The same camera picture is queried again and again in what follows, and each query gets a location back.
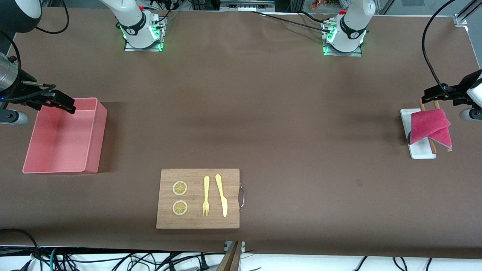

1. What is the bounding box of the pink cloth with grey edge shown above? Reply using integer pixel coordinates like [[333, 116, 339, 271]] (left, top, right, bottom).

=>
[[410, 109, 453, 148]]

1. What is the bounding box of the brown wooden stick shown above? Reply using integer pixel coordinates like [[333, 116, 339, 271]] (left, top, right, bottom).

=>
[[433, 100, 453, 152], [419, 100, 438, 154]]

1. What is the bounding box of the pink plastic bin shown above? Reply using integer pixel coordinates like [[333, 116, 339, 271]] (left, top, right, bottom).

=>
[[22, 97, 108, 175]]

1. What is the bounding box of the white rectangular tray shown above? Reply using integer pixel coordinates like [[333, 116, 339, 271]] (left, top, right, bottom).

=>
[[400, 108, 437, 160]]

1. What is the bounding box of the wooden cutting board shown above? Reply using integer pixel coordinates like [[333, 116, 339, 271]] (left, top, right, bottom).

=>
[[156, 168, 240, 230]]

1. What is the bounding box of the yellow plastic fork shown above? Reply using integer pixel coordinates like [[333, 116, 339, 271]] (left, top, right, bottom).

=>
[[202, 175, 210, 216]]

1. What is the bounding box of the yellow plastic knife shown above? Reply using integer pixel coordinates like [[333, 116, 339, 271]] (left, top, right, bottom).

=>
[[215, 174, 228, 218]]

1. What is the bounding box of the grey power strip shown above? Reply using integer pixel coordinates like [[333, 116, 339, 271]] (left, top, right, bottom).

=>
[[220, 0, 275, 12]]

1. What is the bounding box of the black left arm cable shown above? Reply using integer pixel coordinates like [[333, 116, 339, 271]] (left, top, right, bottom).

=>
[[421, 0, 452, 97]]

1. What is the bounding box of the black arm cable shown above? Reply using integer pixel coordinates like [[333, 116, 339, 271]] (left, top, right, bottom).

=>
[[421, 0, 452, 97], [36, 0, 70, 35]]

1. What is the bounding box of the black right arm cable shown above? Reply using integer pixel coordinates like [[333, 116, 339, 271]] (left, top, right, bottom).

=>
[[36, 0, 70, 35]]

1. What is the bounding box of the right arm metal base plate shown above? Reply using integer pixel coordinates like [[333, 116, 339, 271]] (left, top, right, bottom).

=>
[[124, 15, 166, 52]]

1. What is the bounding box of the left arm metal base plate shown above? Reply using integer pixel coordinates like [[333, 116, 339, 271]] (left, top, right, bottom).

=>
[[323, 21, 363, 57]]

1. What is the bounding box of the black looped floor cable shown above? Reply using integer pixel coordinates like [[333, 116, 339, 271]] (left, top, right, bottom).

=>
[[0, 228, 43, 271]]

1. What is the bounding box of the short black table cable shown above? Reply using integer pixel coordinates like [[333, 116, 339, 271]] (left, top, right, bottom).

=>
[[299, 11, 334, 25]]

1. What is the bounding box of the teal cable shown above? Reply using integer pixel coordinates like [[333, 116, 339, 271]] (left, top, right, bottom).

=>
[[49, 248, 61, 271]]

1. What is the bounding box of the long black table cable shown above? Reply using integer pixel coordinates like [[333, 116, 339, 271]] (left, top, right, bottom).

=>
[[250, 11, 334, 33]]

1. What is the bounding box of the small metal bracket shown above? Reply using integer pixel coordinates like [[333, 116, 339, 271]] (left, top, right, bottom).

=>
[[224, 241, 246, 253]]

